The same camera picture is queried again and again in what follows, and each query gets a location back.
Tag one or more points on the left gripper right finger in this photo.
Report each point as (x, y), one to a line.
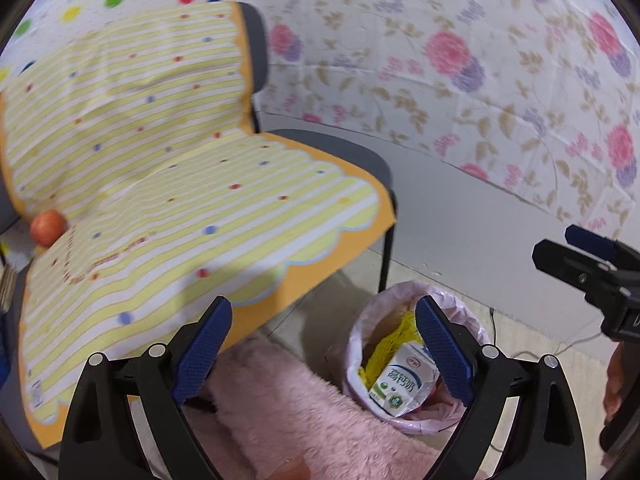
(545, 438)

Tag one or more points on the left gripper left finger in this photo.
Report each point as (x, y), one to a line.
(100, 440)

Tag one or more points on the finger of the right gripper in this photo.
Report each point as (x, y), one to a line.
(569, 265)
(591, 243)

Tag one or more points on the white milk carton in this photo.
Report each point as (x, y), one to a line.
(407, 381)

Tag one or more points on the yellow mesh net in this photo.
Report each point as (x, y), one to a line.
(387, 347)

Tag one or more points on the pink lined trash bin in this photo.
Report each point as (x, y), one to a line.
(381, 316)

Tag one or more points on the person's right hand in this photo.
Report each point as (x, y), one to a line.
(615, 380)

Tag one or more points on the pink fluffy rug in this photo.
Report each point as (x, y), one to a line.
(271, 409)

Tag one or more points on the orange fruit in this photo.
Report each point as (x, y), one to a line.
(47, 228)

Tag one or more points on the yellow striped seat cover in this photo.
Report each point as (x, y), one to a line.
(141, 137)

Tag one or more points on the grey black chair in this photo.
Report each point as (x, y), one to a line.
(325, 135)

